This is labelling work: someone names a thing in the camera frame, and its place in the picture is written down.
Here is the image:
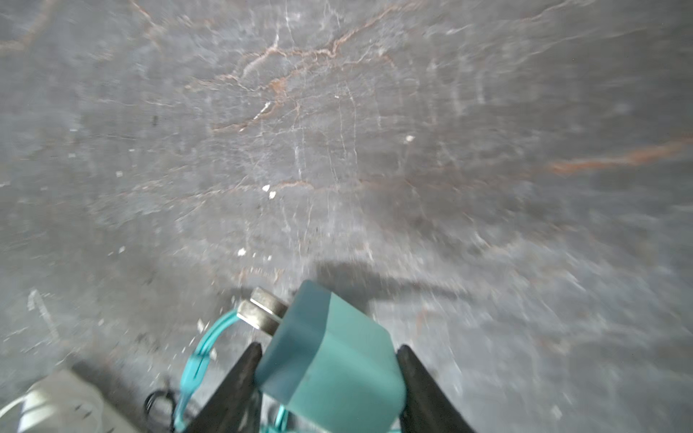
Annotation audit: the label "white power strip colourful sockets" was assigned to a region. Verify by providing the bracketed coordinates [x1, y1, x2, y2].
[1, 369, 138, 433]

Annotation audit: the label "teal coiled cable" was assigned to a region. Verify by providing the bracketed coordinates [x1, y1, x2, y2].
[172, 309, 404, 433]

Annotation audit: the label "white charger with black cable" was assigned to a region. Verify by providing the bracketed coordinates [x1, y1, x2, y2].
[143, 389, 178, 432]

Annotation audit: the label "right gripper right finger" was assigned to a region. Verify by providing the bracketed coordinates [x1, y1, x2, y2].
[396, 345, 476, 433]

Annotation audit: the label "teal charger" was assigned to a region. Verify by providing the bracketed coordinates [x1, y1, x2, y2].
[237, 281, 406, 432]

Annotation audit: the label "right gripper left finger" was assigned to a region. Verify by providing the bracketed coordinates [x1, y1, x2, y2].
[184, 343, 263, 433]

